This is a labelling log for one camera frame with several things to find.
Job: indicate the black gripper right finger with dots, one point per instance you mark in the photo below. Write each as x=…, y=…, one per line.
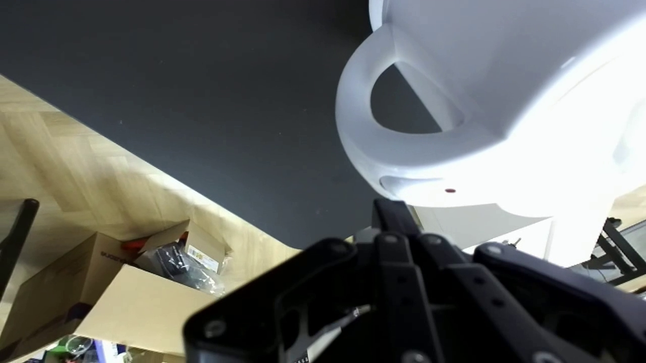
x=532, y=303

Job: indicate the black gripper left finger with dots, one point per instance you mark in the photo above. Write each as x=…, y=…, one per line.
x=323, y=303

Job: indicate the cardboard box with black contents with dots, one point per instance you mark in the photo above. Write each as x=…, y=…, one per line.
x=177, y=258

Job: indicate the pale flat cardboard box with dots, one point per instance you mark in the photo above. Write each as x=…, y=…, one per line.
x=147, y=314

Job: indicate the cardboard box with items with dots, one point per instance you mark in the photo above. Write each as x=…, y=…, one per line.
x=53, y=296

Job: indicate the black slanted stand leg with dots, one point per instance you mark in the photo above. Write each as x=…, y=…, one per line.
x=14, y=243

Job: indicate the black metal frame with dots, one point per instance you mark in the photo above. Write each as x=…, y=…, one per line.
x=622, y=249

